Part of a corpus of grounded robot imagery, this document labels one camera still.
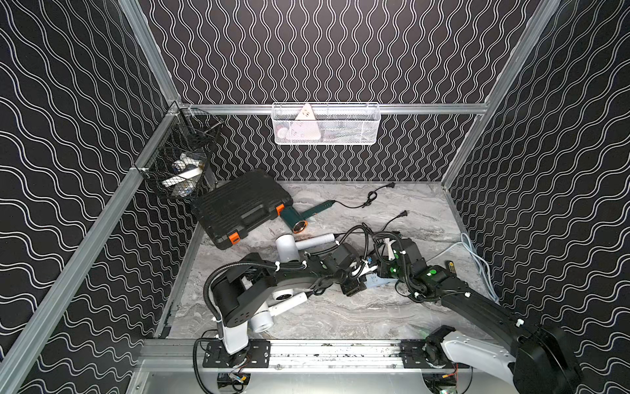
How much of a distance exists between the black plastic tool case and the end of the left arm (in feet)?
1.41

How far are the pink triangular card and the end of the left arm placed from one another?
0.44 metres

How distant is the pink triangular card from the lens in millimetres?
898

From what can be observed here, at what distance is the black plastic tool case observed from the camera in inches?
38.4

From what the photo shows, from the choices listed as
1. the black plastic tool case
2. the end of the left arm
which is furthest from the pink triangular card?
the end of the left arm

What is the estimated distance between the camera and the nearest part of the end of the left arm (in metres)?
0.70
